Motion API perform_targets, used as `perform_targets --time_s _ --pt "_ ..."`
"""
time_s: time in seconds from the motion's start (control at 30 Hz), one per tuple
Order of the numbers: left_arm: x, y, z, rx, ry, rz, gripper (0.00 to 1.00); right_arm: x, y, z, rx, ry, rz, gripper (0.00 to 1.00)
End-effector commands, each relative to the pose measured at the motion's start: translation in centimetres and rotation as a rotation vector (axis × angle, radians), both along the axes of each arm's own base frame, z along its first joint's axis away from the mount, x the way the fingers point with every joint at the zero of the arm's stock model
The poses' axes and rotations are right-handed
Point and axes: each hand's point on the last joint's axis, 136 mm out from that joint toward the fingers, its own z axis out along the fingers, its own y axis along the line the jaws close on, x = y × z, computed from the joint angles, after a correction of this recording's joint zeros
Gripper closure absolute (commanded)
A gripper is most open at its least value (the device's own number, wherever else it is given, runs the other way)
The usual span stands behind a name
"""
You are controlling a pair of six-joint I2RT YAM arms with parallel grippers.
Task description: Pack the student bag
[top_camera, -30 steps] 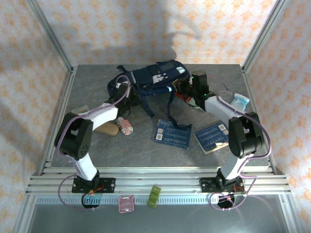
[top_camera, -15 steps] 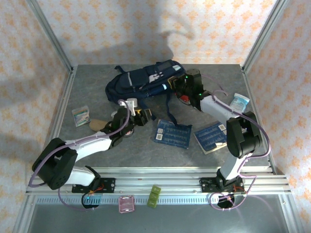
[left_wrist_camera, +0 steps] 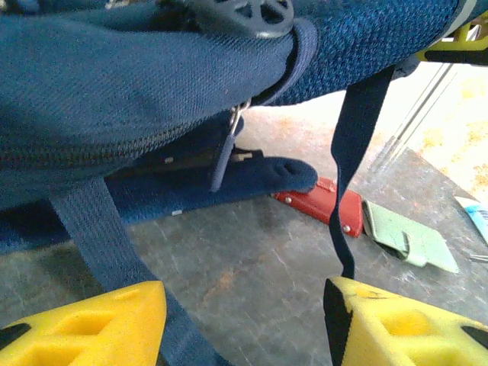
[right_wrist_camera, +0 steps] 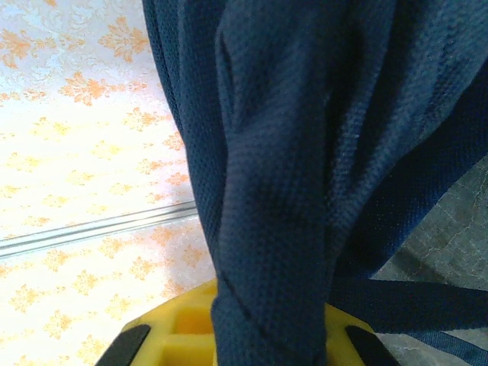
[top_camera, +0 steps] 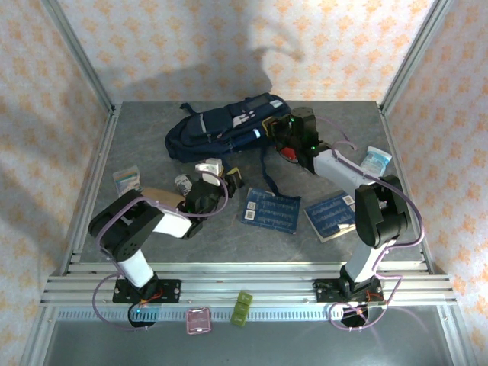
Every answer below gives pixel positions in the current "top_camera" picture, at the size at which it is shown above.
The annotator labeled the blue printed notebook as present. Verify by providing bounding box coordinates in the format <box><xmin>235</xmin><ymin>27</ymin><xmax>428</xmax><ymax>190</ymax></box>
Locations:
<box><xmin>303</xmin><ymin>190</ymin><xmax>359</xmax><ymax>243</ymax></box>
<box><xmin>239</xmin><ymin>186</ymin><xmax>302</xmax><ymax>233</ymax></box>

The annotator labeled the navy blue backpack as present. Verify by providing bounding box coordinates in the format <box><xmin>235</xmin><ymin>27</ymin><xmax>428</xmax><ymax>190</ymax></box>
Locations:
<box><xmin>164</xmin><ymin>92</ymin><xmax>297</xmax><ymax>199</ymax></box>

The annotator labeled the blue white tissue packet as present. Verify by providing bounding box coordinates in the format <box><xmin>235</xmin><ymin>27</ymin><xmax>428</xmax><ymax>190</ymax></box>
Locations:
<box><xmin>360</xmin><ymin>146</ymin><xmax>393</xmax><ymax>177</ymax></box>

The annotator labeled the clear box of coloured clips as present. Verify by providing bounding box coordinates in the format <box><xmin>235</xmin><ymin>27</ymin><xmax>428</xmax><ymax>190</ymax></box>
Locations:
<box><xmin>112</xmin><ymin>164</ymin><xmax>144</xmax><ymax>197</ymax></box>

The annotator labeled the pink square device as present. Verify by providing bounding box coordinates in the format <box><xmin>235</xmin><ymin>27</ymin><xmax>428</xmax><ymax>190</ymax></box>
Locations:
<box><xmin>185</xmin><ymin>307</ymin><xmax>212</xmax><ymax>336</ymax></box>

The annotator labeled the grey metal shelf panel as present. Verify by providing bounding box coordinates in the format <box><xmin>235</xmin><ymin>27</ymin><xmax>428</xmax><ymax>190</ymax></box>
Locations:
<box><xmin>22</xmin><ymin>304</ymin><xmax>472</xmax><ymax>366</ymax></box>

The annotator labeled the aluminium side rail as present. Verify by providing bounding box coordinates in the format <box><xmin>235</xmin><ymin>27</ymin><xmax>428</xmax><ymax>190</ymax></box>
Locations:
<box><xmin>56</xmin><ymin>104</ymin><xmax>123</xmax><ymax>275</ymax></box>
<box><xmin>377</xmin><ymin>104</ymin><xmax>436</xmax><ymax>275</ymax></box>

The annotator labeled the aluminium cross rail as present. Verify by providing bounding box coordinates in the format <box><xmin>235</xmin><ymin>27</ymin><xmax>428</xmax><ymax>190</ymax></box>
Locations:
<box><xmin>40</xmin><ymin>261</ymin><xmax>457</xmax><ymax>307</ymax></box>

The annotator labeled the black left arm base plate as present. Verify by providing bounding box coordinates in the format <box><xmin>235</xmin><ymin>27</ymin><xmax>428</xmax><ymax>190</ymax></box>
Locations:
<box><xmin>112</xmin><ymin>279</ymin><xmax>181</xmax><ymax>304</ymax></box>

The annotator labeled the aluminium frame post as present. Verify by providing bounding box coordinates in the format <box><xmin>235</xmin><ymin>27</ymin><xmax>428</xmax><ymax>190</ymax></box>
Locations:
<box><xmin>378</xmin><ymin>0</ymin><xmax>457</xmax><ymax>117</ymax></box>
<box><xmin>40</xmin><ymin>0</ymin><xmax>117</xmax><ymax>115</ymax></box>

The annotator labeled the slotted metal cable duct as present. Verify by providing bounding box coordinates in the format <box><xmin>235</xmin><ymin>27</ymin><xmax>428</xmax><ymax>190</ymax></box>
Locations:
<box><xmin>56</xmin><ymin>307</ymin><xmax>369</xmax><ymax>322</ymax></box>

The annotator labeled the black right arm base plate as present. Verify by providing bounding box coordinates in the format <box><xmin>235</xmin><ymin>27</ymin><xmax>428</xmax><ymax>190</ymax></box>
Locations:
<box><xmin>313</xmin><ymin>278</ymin><xmax>383</xmax><ymax>305</ymax></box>

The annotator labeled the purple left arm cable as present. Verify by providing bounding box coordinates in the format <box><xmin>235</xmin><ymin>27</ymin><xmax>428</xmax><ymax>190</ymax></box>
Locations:
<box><xmin>92</xmin><ymin>178</ymin><xmax>230</xmax><ymax>333</ymax></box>

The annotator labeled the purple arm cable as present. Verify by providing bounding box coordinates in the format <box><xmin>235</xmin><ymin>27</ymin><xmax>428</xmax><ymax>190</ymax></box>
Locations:
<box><xmin>92</xmin><ymin>178</ymin><xmax>230</xmax><ymax>333</ymax></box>
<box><xmin>316</xmin><ymin>116</ymin><xmax>425</xmax><ymax>333</ymax></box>

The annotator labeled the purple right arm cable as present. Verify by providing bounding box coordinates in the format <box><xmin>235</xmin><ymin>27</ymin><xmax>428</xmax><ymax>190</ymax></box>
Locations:
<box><xmin>316</xmin><ymin>116</ymin><xmax>425</xmax><ymax>333</ymax></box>

